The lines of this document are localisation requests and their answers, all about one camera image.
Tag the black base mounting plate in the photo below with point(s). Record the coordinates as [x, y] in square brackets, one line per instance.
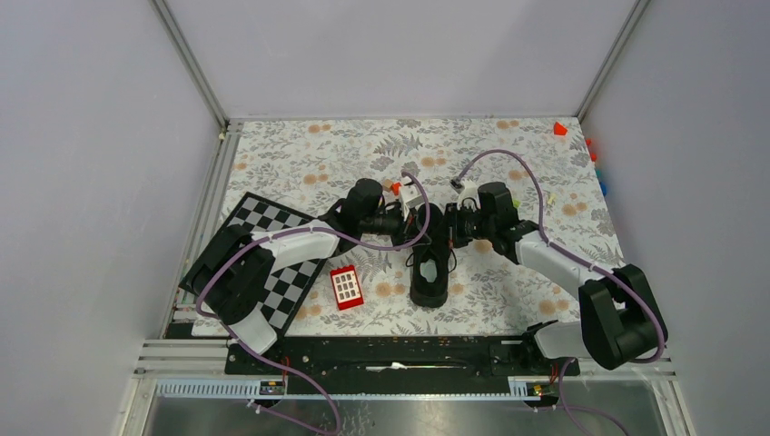
[316, 359]

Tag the black shoelace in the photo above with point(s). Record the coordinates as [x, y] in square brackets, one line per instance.
[428, 255]

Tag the black sneaker shoe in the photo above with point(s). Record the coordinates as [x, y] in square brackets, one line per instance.
[426, 291]

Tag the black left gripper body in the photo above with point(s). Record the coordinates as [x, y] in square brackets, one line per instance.
[409, 222]

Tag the floral patterned table mat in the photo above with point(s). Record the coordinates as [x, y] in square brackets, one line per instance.
[308, 165]

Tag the grey slotted cable duct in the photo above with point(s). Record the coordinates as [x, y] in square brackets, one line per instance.
[387, 387]

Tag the orange red toy piece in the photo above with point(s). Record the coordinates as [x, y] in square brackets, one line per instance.
[591, 150]

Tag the red triangular block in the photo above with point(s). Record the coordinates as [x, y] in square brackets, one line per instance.
[559, 129]

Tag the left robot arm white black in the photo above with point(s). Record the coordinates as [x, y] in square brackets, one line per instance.
[361, 211]

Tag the black white chessboard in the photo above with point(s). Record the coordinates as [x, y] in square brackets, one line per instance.
[279, 293]

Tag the red toy calculator block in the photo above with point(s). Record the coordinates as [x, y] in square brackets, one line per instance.
[346, 288]

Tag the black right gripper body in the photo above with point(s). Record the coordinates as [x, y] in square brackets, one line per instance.
[464, 225]

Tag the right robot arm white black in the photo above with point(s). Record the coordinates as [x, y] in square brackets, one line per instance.
[619, 320]

